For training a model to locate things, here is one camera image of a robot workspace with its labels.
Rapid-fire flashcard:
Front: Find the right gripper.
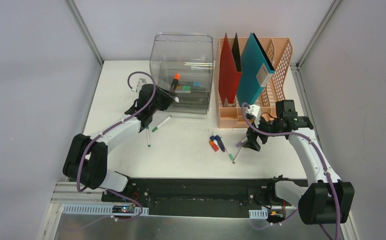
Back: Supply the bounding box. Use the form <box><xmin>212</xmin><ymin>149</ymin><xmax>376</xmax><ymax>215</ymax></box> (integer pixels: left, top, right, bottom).
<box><xmin>242</xmin><ymin>112</ymin><xmax>283</xmax><ymax>152</ymax></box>

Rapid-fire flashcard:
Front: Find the black highlighter green cap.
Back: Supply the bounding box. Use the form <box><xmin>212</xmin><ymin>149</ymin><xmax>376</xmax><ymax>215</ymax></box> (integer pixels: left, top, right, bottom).
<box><xmin>175</xmin><ymin>85</ymin><xmax>191</xmax><ymax>93</ymax></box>

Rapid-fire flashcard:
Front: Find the black highlighter orange cap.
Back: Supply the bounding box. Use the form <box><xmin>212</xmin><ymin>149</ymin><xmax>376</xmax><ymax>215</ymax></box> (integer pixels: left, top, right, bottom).
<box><xmin>170</xmin><ymin>73</ymin><xmax>180</xmax><ymax>92</ymax></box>

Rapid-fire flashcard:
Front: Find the black highlighter blue cap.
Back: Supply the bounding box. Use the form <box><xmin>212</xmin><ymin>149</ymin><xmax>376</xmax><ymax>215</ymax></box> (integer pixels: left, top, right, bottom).
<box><xmin>179</xmin><ymin>81</ymin><xmax>201</xmax><ymax>87</ymax></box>

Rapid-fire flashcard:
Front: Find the clear grey drawer organizer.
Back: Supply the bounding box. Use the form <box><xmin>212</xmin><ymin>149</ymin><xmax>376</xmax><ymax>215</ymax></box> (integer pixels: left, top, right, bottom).
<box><xmin>150</xmin><ymin>32</ymin><xmax>214</xmax><ymax>115</ymax></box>

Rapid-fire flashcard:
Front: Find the red folder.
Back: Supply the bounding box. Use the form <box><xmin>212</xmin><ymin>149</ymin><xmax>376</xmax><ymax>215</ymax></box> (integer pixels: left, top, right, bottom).
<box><xmin>218</xmin><ymin>34</ymin><xmax>242</xmax><ymax>107</ymax></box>

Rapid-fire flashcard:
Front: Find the teal blue folder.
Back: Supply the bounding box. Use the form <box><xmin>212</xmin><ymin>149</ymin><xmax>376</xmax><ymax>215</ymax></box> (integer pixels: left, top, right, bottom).
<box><xmin>236</xmin><ymin>32</ymin><xmax>275</xmax><ymax>105</ymax></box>

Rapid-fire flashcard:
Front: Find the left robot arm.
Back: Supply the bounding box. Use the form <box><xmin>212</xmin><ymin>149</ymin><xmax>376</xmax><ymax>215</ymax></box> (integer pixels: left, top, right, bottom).
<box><xmin>63</xmin><ymin>83</ymin><xmax>179</xmax><ymax>202</ymax></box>

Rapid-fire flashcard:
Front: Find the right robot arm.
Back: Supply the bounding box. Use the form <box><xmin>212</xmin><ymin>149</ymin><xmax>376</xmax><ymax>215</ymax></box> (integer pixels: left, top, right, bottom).
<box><xmin>241</xmin><ymin>100</ymin><xmax>355</xmax><ymax>225</ymax></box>

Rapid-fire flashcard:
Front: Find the thin white pen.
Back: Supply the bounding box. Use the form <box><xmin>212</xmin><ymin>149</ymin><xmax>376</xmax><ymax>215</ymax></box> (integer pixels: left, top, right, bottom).
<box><xmin>232</xmin><ymin>128</ymin><xmax>247</xmax><ymax>132</ymax></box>

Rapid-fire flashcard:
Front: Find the white marker green tip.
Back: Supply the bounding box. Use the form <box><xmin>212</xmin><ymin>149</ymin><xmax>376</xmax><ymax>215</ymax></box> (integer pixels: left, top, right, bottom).
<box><xmin>220</xmin><ymin>137</ymin><xmax>235</xmax><ymax>162</ymax></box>

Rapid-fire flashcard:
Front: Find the orange red marker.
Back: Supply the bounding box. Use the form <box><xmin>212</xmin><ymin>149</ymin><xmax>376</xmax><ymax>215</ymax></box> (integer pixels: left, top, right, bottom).
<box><xmin>209</xmin><ymin>140</ymin><xmax>219</xmax><ymax>152</ymax></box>

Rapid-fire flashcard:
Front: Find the peach plastic file rack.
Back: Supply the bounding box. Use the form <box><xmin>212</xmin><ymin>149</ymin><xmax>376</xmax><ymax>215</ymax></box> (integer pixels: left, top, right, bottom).
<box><xmin>213</xmin><ymin>37</ymin><xmax>293</xmax><ymax>129</ymax></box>

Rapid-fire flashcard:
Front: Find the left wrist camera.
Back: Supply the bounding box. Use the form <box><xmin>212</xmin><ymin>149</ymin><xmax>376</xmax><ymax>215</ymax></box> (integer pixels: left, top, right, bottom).
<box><xmin>131</xmin><ymin>78</ymin><xmax>147</xmax><ymax>93</ymax></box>

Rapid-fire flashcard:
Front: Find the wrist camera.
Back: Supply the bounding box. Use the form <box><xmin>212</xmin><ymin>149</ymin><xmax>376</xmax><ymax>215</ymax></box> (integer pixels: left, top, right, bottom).
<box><xmin>131</xmin><ymin>78</ymin><xmax>147</xmax><ymax>93</ymax></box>
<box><xmin>245</xmin><ymin>104</ymin><xmax>261</xmax><ymax>126</ymax></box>

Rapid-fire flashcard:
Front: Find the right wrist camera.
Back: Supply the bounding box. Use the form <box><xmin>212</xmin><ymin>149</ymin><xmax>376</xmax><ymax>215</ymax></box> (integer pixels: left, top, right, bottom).
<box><xmin>245</xmin><ymin>104</ymin><xmax>261</xmax><ymax>126</ymax></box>

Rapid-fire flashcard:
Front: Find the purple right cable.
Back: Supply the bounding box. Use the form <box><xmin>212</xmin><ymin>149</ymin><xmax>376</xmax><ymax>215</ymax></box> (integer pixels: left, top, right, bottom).
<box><xmin>240</xmin><ymin>101</ymin><xmax>342</xmax><ymax>240</ymax></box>

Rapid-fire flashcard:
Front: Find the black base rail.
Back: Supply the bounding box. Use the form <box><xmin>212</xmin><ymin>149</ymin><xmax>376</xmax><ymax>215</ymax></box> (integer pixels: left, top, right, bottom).
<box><xmin>120</xmin><ymin>178</ymin><xmax>290</xmax><ymax>218</ymax></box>

